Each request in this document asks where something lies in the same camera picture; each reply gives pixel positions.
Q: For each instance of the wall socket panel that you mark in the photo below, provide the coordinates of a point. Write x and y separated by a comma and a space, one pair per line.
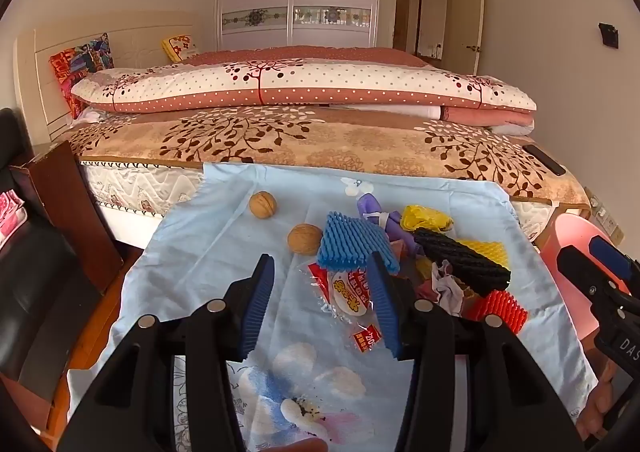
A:
602, 214

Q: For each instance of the yellow floral pillow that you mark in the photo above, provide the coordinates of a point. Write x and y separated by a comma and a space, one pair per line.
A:
181, 47

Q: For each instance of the white folded sheet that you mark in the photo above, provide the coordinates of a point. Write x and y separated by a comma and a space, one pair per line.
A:
510, 128

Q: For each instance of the brown walnut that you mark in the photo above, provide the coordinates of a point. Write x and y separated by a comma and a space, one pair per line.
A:
304, 239
262, 204

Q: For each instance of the yellow plastic bag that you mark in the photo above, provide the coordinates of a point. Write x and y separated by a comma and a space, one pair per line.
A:
425, 218

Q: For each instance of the wooden nightstand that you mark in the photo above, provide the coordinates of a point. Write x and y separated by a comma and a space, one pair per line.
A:
65, 202

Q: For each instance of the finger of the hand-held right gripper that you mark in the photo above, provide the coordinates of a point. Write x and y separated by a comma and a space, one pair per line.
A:
607, 254

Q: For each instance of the pink folded blanket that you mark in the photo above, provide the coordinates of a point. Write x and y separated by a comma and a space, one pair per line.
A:
480, 119

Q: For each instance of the person's right hand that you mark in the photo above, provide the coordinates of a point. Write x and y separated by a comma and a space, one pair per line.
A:
595, 412

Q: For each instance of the colourful printed pillow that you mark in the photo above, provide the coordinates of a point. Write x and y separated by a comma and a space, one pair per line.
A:
82, 59

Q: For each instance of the pink plastic bin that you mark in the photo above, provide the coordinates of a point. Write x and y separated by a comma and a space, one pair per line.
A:
570, 242

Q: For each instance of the brown leaf-print blanket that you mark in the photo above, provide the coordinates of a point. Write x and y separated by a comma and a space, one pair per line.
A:
350, 142

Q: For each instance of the dotted tree-print quilt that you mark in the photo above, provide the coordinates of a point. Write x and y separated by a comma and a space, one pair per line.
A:
300, 77

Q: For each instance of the light blue floral cloth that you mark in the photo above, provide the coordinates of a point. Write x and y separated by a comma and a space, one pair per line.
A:
225, 232

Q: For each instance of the black foam net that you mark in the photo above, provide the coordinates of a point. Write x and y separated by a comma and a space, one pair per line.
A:
460, 257

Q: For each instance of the clear red-white snack wrapper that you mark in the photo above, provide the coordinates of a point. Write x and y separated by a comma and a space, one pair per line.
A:
350, 297

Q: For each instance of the red foam net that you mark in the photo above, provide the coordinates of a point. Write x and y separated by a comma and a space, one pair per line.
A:
500, 312

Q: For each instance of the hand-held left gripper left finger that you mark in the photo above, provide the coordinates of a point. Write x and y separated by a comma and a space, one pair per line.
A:
257, 312

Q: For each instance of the blue foam net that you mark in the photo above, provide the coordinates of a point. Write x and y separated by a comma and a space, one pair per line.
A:
350, 242

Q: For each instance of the cream bed headboard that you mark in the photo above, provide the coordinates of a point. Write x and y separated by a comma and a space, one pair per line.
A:
135, 39

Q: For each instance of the yellow foam net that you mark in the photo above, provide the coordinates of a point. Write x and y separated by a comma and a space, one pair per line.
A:
487, 249

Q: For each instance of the maroon wrapper scrap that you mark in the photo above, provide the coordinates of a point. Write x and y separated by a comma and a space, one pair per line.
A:
427, 289

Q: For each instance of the pink cloth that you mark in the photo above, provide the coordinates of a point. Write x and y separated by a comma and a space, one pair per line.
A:
10, 219

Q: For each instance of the black smartphone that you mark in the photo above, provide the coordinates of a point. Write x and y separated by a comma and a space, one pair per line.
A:
542, 159

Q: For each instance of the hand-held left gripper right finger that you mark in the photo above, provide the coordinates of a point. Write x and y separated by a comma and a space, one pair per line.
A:
385, 312

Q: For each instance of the black wall device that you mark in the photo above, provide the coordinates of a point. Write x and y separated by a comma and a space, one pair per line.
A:
608, 34

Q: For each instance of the black leather chair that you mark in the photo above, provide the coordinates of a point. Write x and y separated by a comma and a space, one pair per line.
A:
35, 292

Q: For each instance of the cream room door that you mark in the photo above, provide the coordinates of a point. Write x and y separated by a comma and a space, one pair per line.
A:
470, 17

